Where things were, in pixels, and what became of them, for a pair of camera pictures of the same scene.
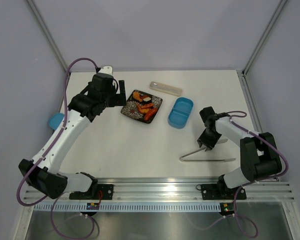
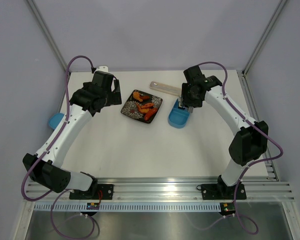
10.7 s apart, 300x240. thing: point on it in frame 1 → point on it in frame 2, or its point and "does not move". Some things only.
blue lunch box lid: (55, 120) does not move
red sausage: (149, 113) does not move
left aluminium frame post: (47, 34) does not move
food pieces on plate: (142, 110) does not move
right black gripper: (210, 144) → (197, 103)
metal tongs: (224, 140) → (180, 103)
